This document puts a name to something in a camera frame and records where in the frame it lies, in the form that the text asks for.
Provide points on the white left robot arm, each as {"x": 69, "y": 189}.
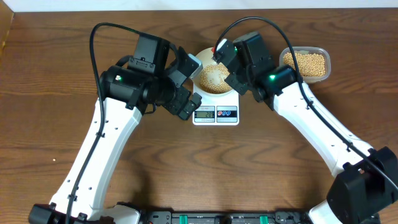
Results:
{"x": 124, "y": 92}

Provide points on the clear plastic soybean container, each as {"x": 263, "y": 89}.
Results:
{"x": 314, "y": 63}

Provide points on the white digital kitchen scale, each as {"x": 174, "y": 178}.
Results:
{"x": 217, "y": 109}

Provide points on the cream round bowl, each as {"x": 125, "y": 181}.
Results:
{"x": 206, "y": 57}

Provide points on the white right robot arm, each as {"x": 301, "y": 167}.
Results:
{"x": 365, "y": 179}

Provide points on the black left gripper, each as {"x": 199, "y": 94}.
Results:
{"x": 180, "y": 94}

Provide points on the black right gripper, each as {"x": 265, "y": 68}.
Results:
{"x": 232, "y": 80}

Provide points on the soybeans pile in bowl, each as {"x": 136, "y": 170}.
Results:
{"x": 212, "y": 79}

